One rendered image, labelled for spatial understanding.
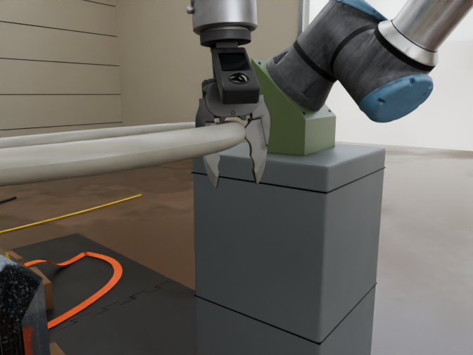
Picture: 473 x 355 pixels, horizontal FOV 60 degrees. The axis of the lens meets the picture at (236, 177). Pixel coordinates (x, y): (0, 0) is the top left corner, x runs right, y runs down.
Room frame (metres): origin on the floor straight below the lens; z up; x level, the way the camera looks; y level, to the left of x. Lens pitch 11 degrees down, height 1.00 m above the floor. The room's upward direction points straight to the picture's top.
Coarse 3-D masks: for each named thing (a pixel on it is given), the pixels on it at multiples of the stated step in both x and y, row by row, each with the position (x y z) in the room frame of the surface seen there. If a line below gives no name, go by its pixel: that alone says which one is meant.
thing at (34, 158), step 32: (128, 128) 0.77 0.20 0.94; (160, 128) 0.74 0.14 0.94; (192, 128) 0.41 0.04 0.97; (224, 128) 0.45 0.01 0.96; (0, 160) 0.31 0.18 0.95; (32, 160) 0.31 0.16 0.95; (64, 160) 0.32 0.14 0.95; (96, 160) 0.33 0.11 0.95; (128, 160) 0.35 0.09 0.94; (160, 160) 0.37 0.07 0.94
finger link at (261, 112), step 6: (258, 102) 0.58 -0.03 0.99; (264, 102) 0.58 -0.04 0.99; (258, 108) 0.58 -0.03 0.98; (264, 108) 0.58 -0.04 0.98; (252, 114) 0.57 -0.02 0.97; (258, 114) 0.58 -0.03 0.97; (264, 114) 0.58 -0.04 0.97; (264, 120) 0.58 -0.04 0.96; (264, 126) 0.58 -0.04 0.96; (264, 132) 0.58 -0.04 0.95
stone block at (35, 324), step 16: (0, 256) 0.81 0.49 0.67; (0, 272) 0.78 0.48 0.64; (16, 272) 0.82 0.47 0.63; (32, 272) 0.85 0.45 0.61; (0, 288) 0.76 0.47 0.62; (16, 288) 0.79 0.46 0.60; (32, 288) 0.82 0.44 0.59; (0, 304) 0.74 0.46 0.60; (16, 304) 0.77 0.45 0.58; (32, 304) 0.80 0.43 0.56; (0, 320) 0.73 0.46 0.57; (16, 320) 0.75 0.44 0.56; (32, 320) 0.80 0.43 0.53; (0, 336) 0.73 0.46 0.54; (16, 336) 0.74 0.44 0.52; (32, 336) 0.79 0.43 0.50; (48, 336) 0.86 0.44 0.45; (0, 352) 0.72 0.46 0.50; (16, 352) 0.74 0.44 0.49; (32, 352) 0.78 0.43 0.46; (48, 352) 0.85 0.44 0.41
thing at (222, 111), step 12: (204, 36) 0.58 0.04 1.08; (216, 36) 0.57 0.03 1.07; (228, 36) 0.57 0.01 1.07; (240, 36) 0.57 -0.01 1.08; (204, 84) 0.58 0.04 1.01; (216, 84) 0.57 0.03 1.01; (204, 96) 0.62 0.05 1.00; (216, 96) 0.56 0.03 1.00; (216, 108) 0.56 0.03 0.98; (228, 108) 0.57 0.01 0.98; (240, 108) 0.57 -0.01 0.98; (252, 108) 0.57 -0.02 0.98
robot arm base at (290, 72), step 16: (288, 48) 1.12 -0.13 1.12; (272, 64) 1.10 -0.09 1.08; (288, 64) 1.07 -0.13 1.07; (304, 64) 1.05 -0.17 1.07; (288, 80) 1.06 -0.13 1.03; (304, 80) 1.05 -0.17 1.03; (320, 80) 1.06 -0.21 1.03; (336, 80) 1.09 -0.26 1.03; (304, 96) 1.06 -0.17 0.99; (320, 96) 1.08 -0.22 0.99
